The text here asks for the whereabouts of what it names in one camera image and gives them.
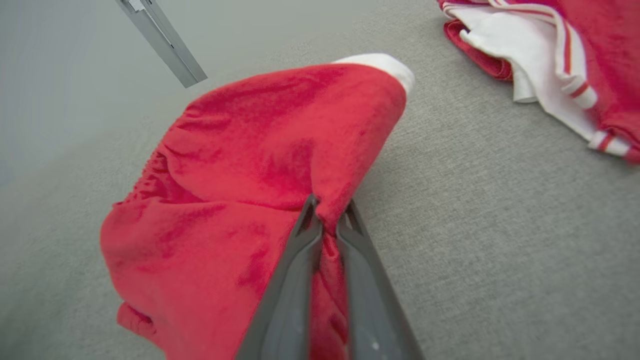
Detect red shorts with white stripe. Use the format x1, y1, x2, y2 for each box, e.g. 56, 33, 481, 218
100, 52, 416, 360

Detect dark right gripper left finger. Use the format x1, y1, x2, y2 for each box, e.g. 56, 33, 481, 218
235, 194, 325, 360

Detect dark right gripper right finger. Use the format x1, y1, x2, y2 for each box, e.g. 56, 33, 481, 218
336, 200, 426, 360

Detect red and white shirt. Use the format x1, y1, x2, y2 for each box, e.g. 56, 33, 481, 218
437, 0, 640, 165

